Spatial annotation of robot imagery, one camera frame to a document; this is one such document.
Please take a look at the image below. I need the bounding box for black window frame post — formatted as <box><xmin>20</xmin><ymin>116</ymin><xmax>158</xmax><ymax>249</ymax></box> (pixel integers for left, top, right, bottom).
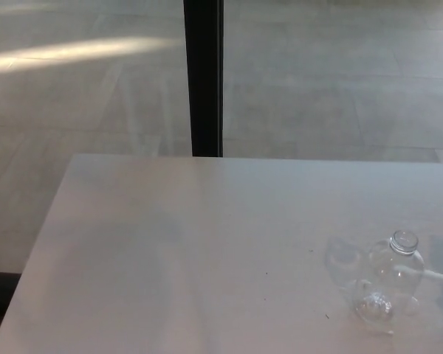
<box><xmin>182</xmin><ymin>0</ymin><xmax>224</xmax><ymax>158</ymax></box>

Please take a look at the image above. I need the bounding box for clear plastic spray bottle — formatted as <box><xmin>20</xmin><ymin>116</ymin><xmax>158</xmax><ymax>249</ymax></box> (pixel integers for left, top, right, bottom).
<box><xmin>352</xmin><ymin>229</ymin><xmax>426</xmax><ymax>326</ymax></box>

